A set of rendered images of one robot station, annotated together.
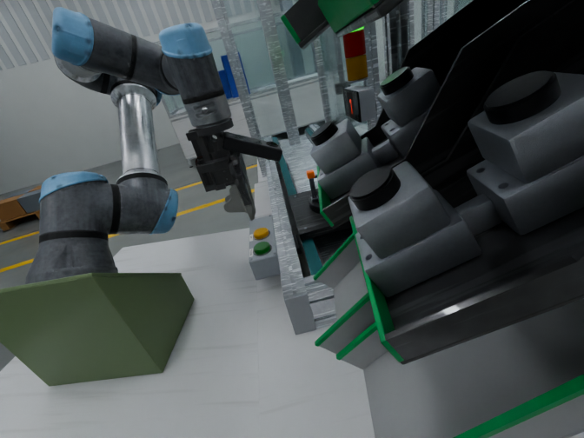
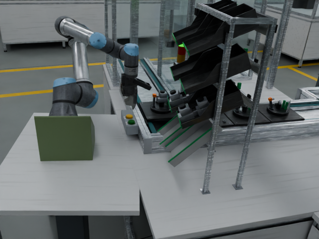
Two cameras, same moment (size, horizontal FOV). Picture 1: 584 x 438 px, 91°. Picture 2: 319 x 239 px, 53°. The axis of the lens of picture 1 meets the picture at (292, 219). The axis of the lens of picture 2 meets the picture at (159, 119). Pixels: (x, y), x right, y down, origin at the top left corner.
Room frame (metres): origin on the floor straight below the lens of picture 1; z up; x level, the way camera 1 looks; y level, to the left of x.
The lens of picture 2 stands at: (-1.03, 0.40, 1.87)
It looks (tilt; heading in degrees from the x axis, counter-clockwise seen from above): 28 degrees down; 344
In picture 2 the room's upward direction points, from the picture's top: 4 degrees clockwise
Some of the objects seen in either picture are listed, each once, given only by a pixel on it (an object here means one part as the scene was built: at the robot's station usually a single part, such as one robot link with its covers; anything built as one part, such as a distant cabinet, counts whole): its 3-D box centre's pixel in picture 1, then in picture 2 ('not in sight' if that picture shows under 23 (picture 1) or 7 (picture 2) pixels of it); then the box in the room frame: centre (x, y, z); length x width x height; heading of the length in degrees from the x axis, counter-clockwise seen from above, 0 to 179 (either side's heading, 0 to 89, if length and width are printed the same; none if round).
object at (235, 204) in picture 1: (238, 205); (130, 103); (0.56, 0.10, 1.10); 0.06 x 0.03 x 0.09; 90
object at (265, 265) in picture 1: (264, 243); (129, 121); (0.66, 0.09, 0.93); 0.21 x 0.07 x 0.06; 0
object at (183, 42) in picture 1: (191, 64); (130, 55); (0.57, 0.10, 1.37); 0.09 x 0.08 x 0.11; 33
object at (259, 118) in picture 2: not in sight; (245, 107); (0.57, -0.63, 1.01); 0.24 x 0.24 x 0.13; 0
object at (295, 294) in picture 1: (282, 212); (133, 109); (0.85, 0.03, 0.91); 0.89 x 0.06 x 0.11; 0
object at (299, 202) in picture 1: (335, 204); (161, 110); (0.72, -0.13, 0.96); 0.24 x 0.24 x 0.02; 0
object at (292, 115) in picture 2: not in sight; (278, 105); (0.57, -0.87, 1.01); 0.24 x 0.24 x 0.13; 0
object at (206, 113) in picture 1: (209, 112); (131, 69); (0.57, 0.10, 1.29); 0.08 x 0.08 x 0.05
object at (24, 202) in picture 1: (47, 199); not in sight; (4.95, 3.94, 0.20); 1.20 x 0.80 x 0.41; 98
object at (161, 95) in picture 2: not in sight; (163, 96); (0.72, -0.14, 1.06); 0.08 x 0.04 x 0.07; 90
